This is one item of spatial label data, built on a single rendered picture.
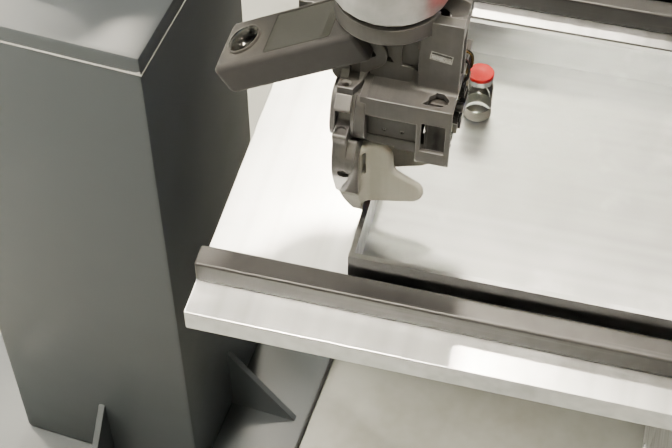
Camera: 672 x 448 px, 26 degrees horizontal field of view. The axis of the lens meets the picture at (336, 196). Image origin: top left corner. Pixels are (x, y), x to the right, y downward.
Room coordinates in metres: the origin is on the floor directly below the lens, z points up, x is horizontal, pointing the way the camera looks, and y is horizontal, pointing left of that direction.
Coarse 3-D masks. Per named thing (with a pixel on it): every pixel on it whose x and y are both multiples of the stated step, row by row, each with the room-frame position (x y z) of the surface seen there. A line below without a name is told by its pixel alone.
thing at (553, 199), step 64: (512, 64) 0.85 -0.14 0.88; (576, 64) 0.84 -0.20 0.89; (640, 64) 0.83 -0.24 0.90; (512, 128) 0.77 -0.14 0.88; (576, 128) 0.77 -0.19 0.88; (640, 128) 0.77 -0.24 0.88; (448, 192) 0.71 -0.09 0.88; (512, 192) 0.71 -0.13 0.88; (576, 192) 0.71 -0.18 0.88; (640, 192) 0.71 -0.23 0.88; (384, 256) 0.65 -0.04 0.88; (448, 256) 0.65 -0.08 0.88; (512, 256) 0.65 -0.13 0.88; (576, 256) 0.65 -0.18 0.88; (640, 256) 0.65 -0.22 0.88; (576, 320) 0.58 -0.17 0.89; (640, 320) 0.57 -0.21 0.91
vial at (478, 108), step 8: (472, 88) 0.78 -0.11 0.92; (480, 88) 0.78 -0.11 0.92; (488, 88) 0.78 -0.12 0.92; (472, 96) 0.78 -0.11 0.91; (480, 96) 0.78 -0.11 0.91; (488, 96) 0.78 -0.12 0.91; (472, 104) 0.78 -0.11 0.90; (480, 104) 0.78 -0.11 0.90; (488, 104) 0.78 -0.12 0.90; (464, 112) 0.79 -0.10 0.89; (472, 112) 0.78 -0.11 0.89; (480, 112) 0.78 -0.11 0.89; (488, 112) 0.78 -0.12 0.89; (472, 120) 0.78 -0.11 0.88; (480, 120) 0.78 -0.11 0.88
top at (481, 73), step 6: (474, 66) 0.80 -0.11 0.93; (480, 66) 0.80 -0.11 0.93; (486, 66) 0.80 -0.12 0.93; (474, 72) 0.79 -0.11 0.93; (480, 72) 0.79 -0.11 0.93; (486, 72) 0.79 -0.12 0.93; (492, 72) 0.79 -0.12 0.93; (474, 78) 0.78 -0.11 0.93; (480, 78) 0.78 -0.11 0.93; (486, 78) 0.78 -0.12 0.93; (492, 78) 0.79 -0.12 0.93
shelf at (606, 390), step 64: (256, 128) 0.78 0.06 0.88; (320, 128) 0.78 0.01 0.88; (256, 192) 0.71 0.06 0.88; (320, 192) 0.71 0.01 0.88; (320, 256) 0.65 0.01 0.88; (192, 320) 0.60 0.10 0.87; (256, 320) 0.59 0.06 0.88; (320, 320) 0.59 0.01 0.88; (384, 320) 0.59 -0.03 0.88; (512, 384) 0.54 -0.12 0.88; (576, 384) 0.54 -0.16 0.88; (640, 384) 0.54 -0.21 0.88
